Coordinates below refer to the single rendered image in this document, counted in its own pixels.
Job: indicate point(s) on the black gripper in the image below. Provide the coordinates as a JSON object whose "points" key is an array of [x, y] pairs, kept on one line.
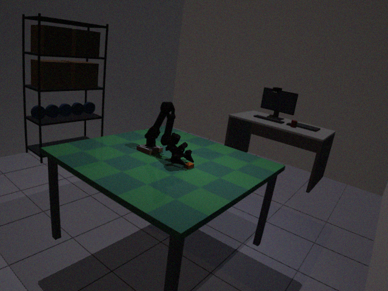
{"points": [[176, 156]]}

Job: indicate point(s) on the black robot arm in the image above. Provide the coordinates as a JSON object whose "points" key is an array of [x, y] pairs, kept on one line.
{"points": [[168, 138]]}

